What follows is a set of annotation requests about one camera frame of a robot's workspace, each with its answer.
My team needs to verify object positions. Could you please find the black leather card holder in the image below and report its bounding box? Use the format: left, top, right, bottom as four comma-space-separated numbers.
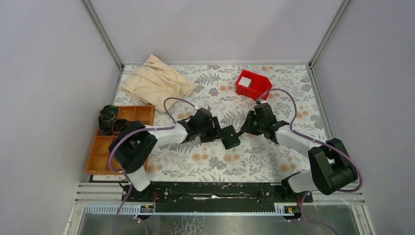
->
220, 125, 241, 150

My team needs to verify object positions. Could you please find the red plastic bin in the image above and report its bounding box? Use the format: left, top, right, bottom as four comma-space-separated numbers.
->
235, 70, 272, 100

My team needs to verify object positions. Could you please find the stack of credit cards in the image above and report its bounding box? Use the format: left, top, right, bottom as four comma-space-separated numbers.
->
238, 76, 252, 88

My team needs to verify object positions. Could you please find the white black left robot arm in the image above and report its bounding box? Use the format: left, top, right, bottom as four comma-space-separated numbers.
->
108, 108, 220, 201

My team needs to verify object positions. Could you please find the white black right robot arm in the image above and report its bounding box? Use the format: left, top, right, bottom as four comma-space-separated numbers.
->
237, 103, 359, 202

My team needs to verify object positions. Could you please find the beige folded cloth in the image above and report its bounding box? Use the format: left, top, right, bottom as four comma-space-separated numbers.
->
121, 54, 196, 113

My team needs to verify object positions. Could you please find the dark green rolled cloth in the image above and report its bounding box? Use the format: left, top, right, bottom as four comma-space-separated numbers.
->
99, 104, 119, 120

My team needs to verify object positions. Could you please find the dark floral rolled cloth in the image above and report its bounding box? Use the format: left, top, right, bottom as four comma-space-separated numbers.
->
98, 115, 114, 136

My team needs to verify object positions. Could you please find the wooden compartment tray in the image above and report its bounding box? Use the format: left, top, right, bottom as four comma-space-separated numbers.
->
85, 106, 155, 175

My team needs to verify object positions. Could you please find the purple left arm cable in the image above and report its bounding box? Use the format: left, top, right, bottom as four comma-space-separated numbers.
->
107, 97, 199, 235

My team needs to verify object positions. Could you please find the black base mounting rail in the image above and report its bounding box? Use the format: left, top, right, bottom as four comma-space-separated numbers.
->
122, 182, 305, 213

